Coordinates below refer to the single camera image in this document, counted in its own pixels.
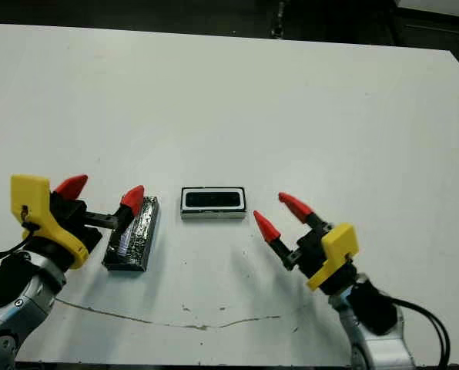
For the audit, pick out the black glossy box lid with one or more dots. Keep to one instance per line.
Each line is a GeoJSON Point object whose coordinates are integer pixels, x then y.
{"type": "Point", "coordinates": [137, 239]}

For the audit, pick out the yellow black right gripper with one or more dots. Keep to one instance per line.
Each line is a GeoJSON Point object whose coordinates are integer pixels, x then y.
{"type": "Point", "coordinates": [337, 246]}

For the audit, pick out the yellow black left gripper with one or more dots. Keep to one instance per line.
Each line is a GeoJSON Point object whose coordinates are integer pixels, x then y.
{"type": "Point", "coordinates": [33, 208]}

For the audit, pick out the camera box base white inlay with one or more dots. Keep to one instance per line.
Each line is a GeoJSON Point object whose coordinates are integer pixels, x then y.
{"type": "Point", "coordinates": [214, 216]}

